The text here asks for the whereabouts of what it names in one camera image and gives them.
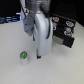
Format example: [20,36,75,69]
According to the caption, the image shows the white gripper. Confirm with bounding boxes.
[23,12,53,59]

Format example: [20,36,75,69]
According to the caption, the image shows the white kcup with green lid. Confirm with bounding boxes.
[20,51,28,65]

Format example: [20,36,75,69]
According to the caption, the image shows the black kcup holder box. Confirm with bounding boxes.
[52,14,76,48]

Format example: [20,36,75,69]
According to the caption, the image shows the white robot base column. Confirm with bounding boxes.
[20,0,29,20]

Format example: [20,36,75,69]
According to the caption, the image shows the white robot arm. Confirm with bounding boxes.
[23,0,53,58]

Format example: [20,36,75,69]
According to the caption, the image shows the dark background equipment left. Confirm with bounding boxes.
[0,13,21,24]

